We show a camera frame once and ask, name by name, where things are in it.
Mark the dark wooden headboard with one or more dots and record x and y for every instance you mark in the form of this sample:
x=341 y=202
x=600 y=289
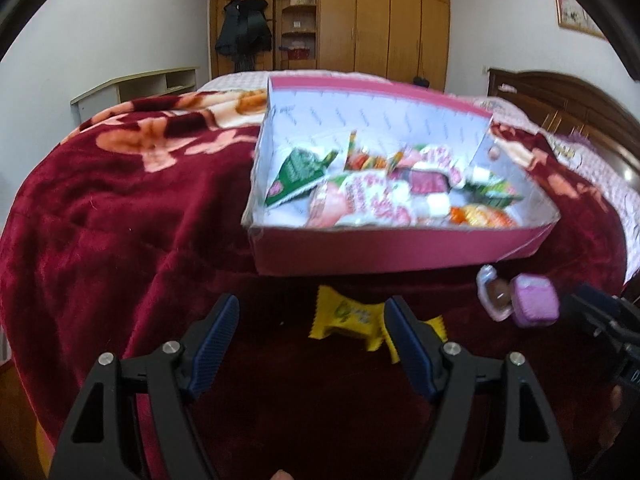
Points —
x=565 y=100

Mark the black jacket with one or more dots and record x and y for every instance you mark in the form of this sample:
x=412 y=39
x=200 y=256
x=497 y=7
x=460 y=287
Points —
x=245 y=30

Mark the wooden wardrobe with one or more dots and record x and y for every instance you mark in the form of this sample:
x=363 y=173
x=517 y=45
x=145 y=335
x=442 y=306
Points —
x=375 y=20

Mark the person's left hand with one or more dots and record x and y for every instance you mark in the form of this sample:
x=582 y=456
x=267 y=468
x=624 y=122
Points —
x=281 y=475

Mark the red pot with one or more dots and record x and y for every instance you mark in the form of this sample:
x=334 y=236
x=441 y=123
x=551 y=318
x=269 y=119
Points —
x=299 y=52

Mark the pink white snack packet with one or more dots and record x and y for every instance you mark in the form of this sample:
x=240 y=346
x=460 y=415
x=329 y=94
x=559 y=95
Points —
x=440 y=160

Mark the small dark object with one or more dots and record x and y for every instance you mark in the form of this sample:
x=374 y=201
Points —
x=421 y=81

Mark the dark red snack packet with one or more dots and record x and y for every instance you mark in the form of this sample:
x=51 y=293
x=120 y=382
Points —
x=422 y=182

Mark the red floral blanket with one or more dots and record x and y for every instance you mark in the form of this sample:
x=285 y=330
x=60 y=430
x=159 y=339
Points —
x=125 y=210

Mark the pink cardboard box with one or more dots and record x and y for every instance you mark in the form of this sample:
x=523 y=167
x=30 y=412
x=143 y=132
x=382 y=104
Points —
x=380 y=250

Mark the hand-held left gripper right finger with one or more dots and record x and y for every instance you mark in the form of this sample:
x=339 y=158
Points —
x=407 y=350

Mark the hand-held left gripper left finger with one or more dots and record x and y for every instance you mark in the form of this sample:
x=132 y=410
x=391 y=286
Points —
x=210 y=350

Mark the red orange snack packet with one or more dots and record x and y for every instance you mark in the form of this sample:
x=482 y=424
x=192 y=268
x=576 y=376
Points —
x=367 y=157

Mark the framed wall picture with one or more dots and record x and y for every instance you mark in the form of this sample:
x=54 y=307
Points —
x=575 y=10

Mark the white desk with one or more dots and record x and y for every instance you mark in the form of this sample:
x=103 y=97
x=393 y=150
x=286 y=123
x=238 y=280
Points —
x=125 y=87

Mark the yellow candy packet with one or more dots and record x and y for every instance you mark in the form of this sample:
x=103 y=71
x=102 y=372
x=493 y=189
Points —
x=435 y=327
x=350 y=317

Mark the pink chocolate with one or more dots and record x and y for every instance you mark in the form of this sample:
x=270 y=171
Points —
x=497 y=295

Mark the pink white spout pouch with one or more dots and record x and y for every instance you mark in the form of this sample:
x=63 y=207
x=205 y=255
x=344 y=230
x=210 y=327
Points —
x=350 y=200

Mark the purple case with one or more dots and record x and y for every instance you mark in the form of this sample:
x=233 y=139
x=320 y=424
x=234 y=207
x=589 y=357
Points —
x=537 y=300

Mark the green white snack packet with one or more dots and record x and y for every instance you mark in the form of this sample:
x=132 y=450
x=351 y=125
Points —
x=495 y=191

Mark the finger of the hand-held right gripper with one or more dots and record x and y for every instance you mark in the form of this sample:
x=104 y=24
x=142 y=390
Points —
x=615 y=320

